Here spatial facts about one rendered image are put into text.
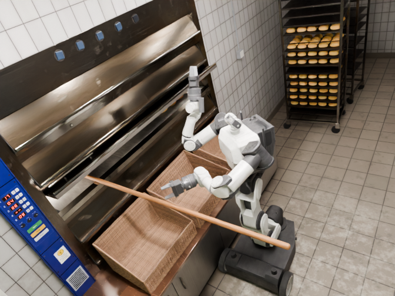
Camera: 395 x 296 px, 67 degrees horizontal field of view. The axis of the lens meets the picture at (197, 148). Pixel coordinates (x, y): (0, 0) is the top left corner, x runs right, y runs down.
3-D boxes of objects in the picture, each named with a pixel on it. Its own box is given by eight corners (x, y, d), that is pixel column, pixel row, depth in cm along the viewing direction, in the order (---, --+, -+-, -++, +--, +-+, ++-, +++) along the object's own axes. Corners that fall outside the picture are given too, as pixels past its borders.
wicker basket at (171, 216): (106, 266, 226) (90, 244, 210) (154, 213, 259) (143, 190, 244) (151, 296, 198) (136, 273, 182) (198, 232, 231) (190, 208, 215)
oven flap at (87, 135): (40, 187, 175) (16, 161, 168) (203, 61, 283) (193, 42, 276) (43, 187, 172) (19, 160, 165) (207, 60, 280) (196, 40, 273)
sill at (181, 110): (59, 218, 196) (56, 214, 194) (204, 90, 304) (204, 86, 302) (64, 221, 193) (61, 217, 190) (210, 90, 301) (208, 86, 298)
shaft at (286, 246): (291, 246, 137) (291, 242, 136) (288, 252, 135) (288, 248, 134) (72, 170, 232) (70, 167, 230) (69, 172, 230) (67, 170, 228)
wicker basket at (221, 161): (194, 167, 298) (187, 144, 283) (223, 135, 332) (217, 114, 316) (237, 178, 270) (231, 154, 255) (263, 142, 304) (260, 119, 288)
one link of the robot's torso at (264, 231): (257, 228, 264) (243, 202, 230) (278, 235, 253) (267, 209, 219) (250, 245, 257) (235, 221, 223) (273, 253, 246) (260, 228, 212)
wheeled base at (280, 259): (254, 218, 299) (250, 195, 281) (307, 234, 271) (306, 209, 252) (224, 272, 260) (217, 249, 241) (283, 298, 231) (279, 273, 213)
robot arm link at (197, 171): (196, 181, 193) (204, 188, 180) (191, 169, 189) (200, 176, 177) (205, 177, 194) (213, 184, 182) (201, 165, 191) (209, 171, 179)
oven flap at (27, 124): (15, 152, 161) (-12, 122, 154) (197, 34, 268) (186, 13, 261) (17, 151, 158) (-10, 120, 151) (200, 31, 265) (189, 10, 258)
